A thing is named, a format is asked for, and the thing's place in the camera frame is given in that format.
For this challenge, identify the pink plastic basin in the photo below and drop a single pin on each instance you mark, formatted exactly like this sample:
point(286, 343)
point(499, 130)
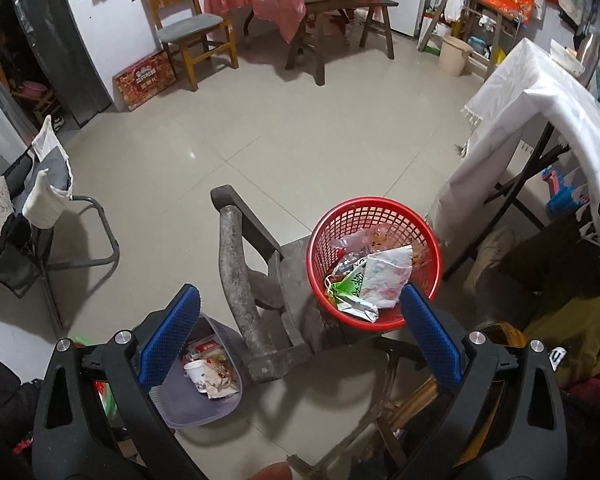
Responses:
point(34, 90)

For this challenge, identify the grey plastic bin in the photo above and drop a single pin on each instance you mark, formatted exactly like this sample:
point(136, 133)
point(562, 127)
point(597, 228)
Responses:
point(190, 410)

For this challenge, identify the wooden chair with grey seat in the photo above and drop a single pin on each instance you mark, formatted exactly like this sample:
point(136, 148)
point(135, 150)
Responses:
point(190, 22)

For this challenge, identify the black metal folding chair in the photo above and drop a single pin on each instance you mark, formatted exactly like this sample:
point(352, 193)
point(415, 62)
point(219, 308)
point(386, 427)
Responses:
point(10, 260)

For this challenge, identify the green white snack packet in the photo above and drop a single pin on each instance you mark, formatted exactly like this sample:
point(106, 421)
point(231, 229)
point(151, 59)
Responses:
point(352, 285)

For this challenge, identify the small wooden stool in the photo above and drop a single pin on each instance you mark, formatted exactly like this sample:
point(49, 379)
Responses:
point(47, 107)

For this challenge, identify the steel thermos bottle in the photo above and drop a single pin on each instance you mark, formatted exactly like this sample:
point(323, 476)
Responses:
point(590, 60)

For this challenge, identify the blue pink plastic toy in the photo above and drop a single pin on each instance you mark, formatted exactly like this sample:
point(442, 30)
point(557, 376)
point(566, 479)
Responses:
point(562, 200)

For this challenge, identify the red mesh basket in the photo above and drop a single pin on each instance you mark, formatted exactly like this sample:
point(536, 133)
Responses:
point(330, 225)

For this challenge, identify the beige plastic bucket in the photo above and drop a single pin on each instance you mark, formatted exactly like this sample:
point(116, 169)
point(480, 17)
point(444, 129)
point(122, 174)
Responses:
point(452, 57)

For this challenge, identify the dark wooden bench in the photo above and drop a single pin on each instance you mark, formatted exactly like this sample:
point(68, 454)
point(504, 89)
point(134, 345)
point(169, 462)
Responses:
point(350, 4)

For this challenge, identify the black folding table frame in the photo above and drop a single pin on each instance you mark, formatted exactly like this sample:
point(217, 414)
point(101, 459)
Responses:
point(527, 170)

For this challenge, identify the old dark wooden chair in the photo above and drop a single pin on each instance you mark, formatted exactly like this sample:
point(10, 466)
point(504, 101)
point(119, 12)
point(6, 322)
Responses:
point(237, 280)

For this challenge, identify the white floral paper napkin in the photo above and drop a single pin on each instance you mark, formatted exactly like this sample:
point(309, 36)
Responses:
point(387, 272)

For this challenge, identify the red white packet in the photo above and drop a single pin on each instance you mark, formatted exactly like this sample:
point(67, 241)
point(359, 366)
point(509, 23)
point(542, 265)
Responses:
point(207, 347)

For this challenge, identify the yellow garment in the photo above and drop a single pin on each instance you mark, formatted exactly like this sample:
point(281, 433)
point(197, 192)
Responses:
point(570, 322)

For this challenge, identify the red printed carton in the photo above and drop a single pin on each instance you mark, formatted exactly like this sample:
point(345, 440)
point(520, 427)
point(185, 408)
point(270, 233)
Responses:
point(145, 80)

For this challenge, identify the grey white cloth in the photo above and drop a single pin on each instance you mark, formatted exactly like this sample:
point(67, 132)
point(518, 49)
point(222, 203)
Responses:
point(47, 180)

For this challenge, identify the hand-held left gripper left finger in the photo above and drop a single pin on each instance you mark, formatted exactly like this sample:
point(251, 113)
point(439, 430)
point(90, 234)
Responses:
point(172, 330)

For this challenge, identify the white ceramic bowl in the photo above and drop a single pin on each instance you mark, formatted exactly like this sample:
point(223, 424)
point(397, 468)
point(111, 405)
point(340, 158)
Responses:
point(567, 62)

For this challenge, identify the brown patterned wrapper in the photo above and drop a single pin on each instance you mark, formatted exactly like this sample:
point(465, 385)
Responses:
point(222, 380)

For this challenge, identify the white towel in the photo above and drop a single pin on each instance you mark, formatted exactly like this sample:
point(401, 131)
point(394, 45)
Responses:
point(454, 5)

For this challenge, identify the grey white tablecloth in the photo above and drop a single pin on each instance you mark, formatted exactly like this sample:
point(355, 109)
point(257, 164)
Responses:
point(520, 110)

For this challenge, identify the person's brown trouser leg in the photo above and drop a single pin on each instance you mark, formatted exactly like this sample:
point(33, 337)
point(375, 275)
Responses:
point(545, 265)

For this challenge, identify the silver foil packet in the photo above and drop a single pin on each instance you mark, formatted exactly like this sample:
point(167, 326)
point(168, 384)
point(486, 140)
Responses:
point(360, 307)

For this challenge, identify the black cloth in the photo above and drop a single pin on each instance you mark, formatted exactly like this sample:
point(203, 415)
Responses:
point(2, 400)

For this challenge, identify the pink plastic wrapper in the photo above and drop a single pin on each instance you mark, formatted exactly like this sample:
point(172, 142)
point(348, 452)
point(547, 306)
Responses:
point(352, 241)

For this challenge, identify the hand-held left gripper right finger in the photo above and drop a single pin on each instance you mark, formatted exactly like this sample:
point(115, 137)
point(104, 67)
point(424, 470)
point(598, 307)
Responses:
point(430, 332)

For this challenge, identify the person's white shoe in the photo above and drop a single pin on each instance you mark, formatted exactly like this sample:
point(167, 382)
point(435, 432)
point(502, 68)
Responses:
point(487, 257)

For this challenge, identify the brown wooden stool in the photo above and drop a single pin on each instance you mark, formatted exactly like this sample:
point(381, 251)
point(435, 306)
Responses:
point(415, 405)

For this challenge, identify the dark metal door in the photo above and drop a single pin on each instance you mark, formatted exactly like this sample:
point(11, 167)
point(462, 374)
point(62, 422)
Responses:
point(65, 60)

